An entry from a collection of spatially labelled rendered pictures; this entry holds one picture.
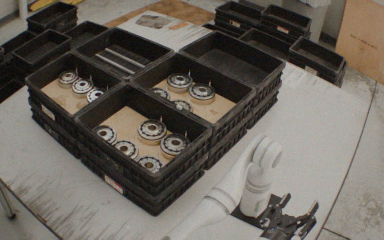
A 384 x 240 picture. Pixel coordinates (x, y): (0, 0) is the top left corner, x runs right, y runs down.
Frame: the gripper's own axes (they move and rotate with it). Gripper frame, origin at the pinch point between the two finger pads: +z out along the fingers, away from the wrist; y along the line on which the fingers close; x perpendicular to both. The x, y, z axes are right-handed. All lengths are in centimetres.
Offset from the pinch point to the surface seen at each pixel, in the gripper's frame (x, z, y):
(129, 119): -2, 10, 83
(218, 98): 14, 41, 72
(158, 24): 4, 87, 154
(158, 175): -2.3, -7.2, 47.1
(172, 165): 0.1, -1.3, 48.2
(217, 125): 6, 21, 52
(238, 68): 19, 65, 81
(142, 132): -1, 6, 71
